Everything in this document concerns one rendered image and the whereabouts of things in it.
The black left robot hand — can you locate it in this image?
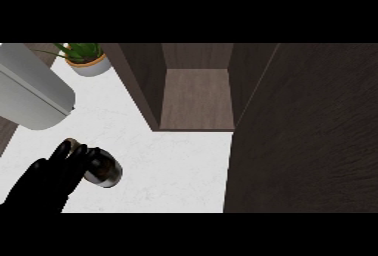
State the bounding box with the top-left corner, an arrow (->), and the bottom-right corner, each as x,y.
0,139 -> 102,214

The dark wine bottle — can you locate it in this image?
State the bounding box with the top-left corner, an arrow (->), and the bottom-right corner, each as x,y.
65,137 -> 124,189

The open brown wooden cabinet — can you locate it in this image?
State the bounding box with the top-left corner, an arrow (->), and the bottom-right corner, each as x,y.
99,43 -> 281,133

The dark brown cabinet door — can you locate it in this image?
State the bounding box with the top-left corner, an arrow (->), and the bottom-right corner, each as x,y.
222,43 -> 378,214

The green plant in white pot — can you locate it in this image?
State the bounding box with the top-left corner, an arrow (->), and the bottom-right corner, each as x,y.
34,43 -> 114,78

